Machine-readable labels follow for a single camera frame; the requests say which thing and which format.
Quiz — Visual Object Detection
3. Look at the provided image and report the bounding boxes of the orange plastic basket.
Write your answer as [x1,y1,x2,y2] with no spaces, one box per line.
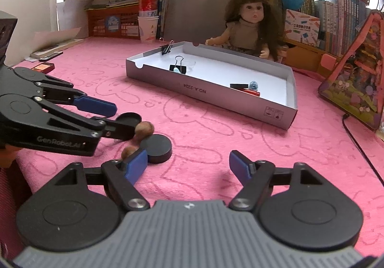
[85,4,141,38]

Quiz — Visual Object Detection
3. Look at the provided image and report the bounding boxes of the flat books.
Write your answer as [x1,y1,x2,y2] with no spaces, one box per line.
[30,38,84,60]

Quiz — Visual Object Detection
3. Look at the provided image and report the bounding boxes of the yellow cardboard box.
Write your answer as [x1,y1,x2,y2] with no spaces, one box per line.
[283,40,342,78]

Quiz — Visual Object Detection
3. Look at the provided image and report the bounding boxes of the black cable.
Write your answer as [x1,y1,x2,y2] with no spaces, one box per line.
[342,113,384,180]

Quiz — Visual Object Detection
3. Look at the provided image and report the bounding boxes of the colourful triangular toy house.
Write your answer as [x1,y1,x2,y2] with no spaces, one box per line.
[318,10,384,132]

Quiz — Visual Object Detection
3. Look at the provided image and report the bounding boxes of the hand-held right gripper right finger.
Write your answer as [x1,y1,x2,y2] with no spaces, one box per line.
[229,150,330,211]

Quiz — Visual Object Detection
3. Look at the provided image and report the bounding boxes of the blue upright books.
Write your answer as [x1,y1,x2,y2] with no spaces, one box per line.
[156,0,174,40]

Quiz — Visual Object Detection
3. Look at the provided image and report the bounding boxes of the white paper cup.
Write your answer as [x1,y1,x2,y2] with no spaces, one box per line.
[138,15,159,43]

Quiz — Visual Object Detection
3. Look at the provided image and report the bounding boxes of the black binder clip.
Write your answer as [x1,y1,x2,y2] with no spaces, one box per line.
[160,41,175,56]
[169,55,187,74]

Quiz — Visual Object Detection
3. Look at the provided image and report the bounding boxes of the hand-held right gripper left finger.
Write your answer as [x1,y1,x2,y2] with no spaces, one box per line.
[54,148,150,211]

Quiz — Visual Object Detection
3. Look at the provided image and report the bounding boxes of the row of upright books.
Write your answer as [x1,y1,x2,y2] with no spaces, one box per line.
[249,0,384,60]

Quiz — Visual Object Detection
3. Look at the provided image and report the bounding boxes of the pink printed blanket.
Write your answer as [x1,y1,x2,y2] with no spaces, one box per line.
[0,37,384,258]

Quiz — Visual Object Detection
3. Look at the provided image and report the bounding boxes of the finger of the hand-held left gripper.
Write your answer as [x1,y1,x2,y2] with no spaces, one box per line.
[33,97,137,141]
[18,67,117,117]

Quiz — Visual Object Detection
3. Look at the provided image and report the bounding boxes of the white paper sheet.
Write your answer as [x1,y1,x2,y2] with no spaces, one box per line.
[57,1,90,39]

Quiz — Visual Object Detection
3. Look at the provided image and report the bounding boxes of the white colourful printed box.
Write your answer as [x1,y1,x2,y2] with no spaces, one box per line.
[283,9,320,46]

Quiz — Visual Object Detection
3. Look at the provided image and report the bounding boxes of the red drink can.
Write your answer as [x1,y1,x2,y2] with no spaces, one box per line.
[138,0,158,18]

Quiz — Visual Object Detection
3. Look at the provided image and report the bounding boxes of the grey plastic storage box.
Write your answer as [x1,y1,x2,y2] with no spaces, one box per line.
[168,0,249,45]

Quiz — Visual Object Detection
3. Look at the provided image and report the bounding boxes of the black round disc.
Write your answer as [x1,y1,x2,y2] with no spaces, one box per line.
[139,134,173,164]

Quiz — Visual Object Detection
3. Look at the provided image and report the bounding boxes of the grey cardboard box tray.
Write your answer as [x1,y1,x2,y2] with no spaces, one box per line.
[125,41,298,130]

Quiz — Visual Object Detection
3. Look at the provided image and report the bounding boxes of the folded white cardboard sheet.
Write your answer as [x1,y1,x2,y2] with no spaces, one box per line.
[31,28,83,52]

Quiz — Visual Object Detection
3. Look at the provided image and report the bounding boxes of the brown-haired doll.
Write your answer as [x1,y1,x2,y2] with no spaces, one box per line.
[205,0,285,63]

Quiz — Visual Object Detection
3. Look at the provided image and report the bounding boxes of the small red flat box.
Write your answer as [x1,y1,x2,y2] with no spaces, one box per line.
[33,62,56,72]

